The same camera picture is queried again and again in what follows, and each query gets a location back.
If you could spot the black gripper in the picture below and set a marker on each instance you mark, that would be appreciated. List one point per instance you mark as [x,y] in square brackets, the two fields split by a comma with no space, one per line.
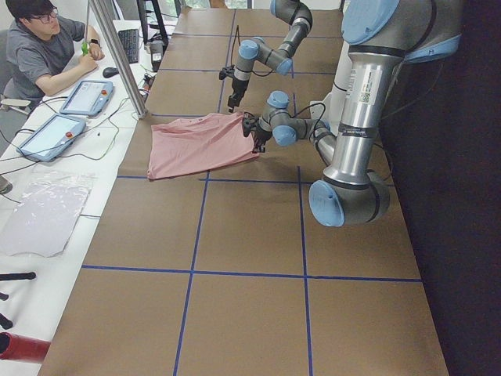
[260,137]
[237,87]

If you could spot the pink Snoopy t-shirt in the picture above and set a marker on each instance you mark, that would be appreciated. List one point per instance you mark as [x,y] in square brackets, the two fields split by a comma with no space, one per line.
[186,146]

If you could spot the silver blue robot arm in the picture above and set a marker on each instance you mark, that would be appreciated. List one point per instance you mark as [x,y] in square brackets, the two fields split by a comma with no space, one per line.
[279,59]
[381,36]

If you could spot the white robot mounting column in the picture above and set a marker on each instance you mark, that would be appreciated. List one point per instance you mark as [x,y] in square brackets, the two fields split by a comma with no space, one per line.
[330,108]

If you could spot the black keyboard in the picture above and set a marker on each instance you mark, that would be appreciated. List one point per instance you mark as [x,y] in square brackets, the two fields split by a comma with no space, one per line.
[129,40]

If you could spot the black computer mouse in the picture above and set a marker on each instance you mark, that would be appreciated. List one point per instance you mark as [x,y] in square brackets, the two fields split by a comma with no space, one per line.
[109,72]

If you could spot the blue teach pendant far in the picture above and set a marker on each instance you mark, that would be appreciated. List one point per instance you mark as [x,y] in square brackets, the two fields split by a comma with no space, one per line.
[88,98]

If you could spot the blue teach pendant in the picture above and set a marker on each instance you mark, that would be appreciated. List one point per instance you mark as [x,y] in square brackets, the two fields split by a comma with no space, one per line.
[88,98]
[52,138]

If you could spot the blue teach pendant near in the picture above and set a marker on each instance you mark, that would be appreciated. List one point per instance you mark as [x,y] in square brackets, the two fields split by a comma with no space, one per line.
[52,138]

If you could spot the person in grey shirt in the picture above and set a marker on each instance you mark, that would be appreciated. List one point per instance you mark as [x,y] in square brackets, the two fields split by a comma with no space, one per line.
[46,52]

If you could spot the clear plastic bag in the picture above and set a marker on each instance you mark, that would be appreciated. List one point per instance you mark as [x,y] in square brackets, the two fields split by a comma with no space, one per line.
[43,221]

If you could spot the red cylinder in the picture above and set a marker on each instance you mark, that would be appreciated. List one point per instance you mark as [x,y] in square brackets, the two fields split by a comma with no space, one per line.
[23,349]

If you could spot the aluminium frame post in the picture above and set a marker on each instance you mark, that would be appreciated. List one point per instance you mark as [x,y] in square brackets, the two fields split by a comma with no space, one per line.
[110,35]

